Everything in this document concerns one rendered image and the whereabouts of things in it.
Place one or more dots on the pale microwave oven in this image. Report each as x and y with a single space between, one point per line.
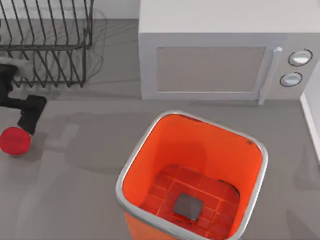
200 17

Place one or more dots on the large round microwave knob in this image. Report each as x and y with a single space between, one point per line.
300 58

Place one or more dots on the small round microwave knob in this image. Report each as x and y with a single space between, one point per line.
291 79

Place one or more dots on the dark grey square block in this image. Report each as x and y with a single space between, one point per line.
188 206

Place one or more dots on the grey microwave door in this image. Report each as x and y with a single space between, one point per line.
210 70

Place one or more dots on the red round ball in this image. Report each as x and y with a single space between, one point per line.
15 141

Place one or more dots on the orange bin with grey rim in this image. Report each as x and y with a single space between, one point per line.
175 145

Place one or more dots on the pale grey rounded box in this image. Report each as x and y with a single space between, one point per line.
23 65

